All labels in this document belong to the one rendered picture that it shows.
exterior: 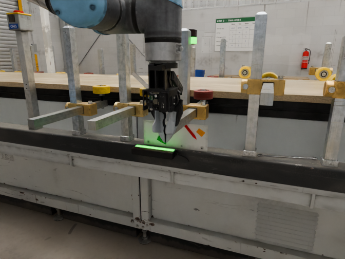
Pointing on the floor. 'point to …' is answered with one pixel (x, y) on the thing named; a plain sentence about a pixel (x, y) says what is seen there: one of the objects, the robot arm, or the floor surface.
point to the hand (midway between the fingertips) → (166, 136)
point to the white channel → (47, 40)
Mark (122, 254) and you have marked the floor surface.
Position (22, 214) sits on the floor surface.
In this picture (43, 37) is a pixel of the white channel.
